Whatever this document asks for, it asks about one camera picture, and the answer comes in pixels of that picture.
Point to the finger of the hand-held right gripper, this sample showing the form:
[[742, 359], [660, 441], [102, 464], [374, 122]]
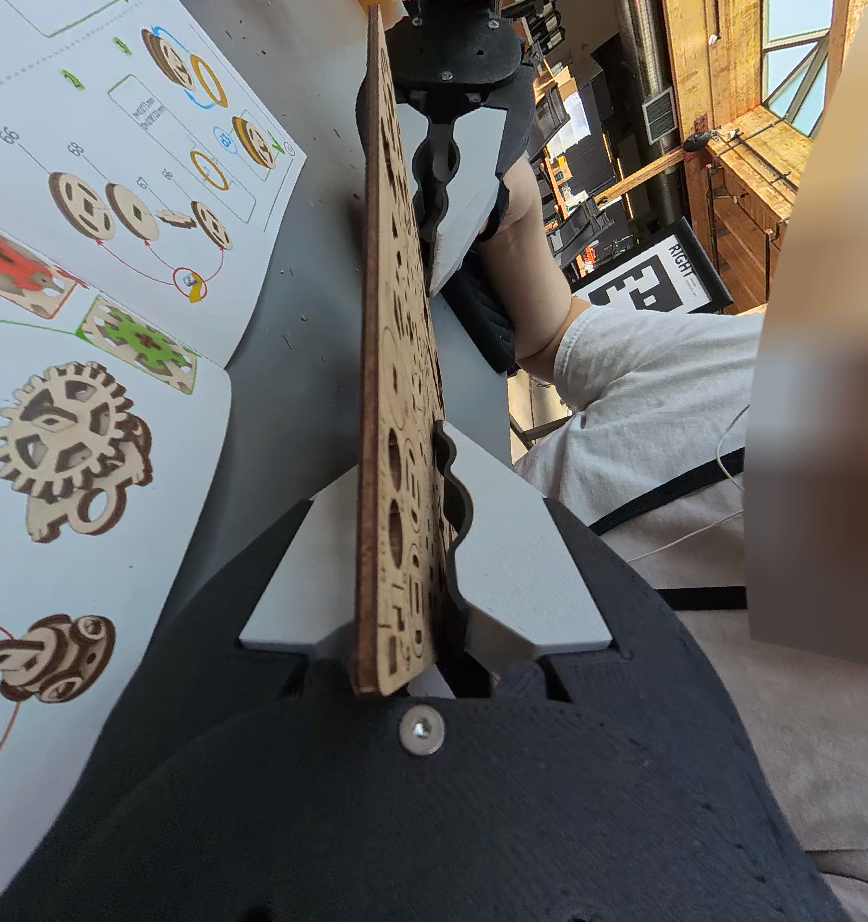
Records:
[[477, 180], [409, 119]]

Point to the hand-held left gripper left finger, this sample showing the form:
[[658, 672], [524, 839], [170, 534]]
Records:
[[297, 590]]

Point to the assembly instruction booklet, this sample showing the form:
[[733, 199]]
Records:
[[117, 468]]

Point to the black padded wrist rest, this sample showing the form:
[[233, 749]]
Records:
[[484, 324]]

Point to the person's right forearm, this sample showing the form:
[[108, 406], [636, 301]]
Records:
[[535, 288]]

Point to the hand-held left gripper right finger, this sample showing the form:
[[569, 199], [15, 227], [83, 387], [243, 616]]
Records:
[[535, 576]]

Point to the black white marker board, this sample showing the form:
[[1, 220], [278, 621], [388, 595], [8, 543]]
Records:
[[650, 277]]

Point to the wooden laser-cut parts sheet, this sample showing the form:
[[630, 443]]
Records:
[[383, 360]]

